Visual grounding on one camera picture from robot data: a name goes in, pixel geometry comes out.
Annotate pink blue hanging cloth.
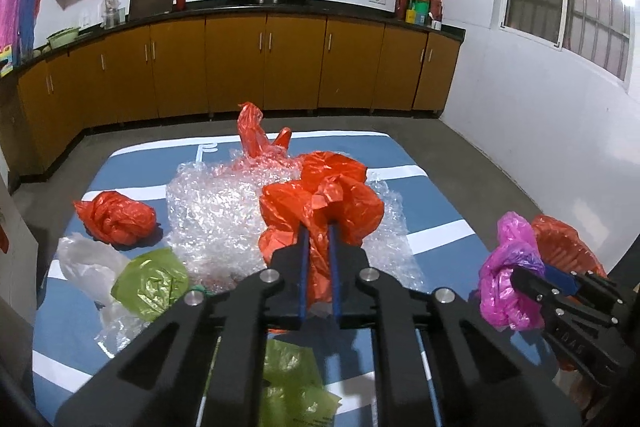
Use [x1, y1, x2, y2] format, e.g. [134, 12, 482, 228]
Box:
[0, 0, 40, 77]

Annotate green plastic sheet near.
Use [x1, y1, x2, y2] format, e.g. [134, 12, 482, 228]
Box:
[258, 339, 341, 426]

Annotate red lined trash basket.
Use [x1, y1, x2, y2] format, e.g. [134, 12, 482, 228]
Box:
[530, 213, 608, 373]

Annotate green basin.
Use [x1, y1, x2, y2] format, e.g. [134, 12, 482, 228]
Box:
[47, 27, 79, 50]

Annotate white plastic bag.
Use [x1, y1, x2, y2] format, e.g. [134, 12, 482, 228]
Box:
[56, 233, 129, 307]

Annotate red bag with items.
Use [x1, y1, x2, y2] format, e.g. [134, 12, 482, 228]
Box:
[395, 0, 442, 29]

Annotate lower wooden kitchen cabinets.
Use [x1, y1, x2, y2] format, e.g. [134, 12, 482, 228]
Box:
[1, 13, 463, 178]

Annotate dark cutting board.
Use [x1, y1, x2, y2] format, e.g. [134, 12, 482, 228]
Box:
[128, 0, 174, 22]

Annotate light green plastic bag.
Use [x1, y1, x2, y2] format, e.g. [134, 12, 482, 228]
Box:
[111, 247, 190, 322]

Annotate blue white striped tablecloth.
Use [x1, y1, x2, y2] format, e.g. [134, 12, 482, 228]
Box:
[30, 130, 559, 427]

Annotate pink plastic bag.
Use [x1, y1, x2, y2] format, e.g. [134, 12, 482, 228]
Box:
[478, 211, 544, 332]

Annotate tall orange plastic bag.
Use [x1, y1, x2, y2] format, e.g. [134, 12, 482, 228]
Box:
[236, 102, 292, 158]

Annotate clear jar on counter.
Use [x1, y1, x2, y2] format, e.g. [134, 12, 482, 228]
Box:
[101, 0, 125, 29]

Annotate black countertop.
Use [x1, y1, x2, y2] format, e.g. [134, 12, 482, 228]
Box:
[1, 0, 466, 79]

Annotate clear bubble wrap sheet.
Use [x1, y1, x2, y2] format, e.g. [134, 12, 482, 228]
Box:
[165, 153, 426, 293]

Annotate large orange plastic bag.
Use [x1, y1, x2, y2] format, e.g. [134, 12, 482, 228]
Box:
[258, 150, 384, 306]

